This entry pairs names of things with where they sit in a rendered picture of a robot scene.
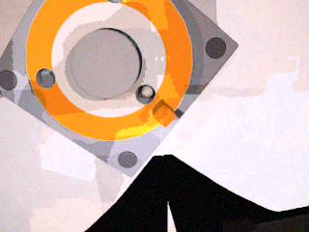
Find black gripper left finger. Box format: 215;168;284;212
84;155;167;232

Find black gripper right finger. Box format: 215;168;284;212
162;155;309;232

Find orange round plate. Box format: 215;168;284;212
26;0;193;140

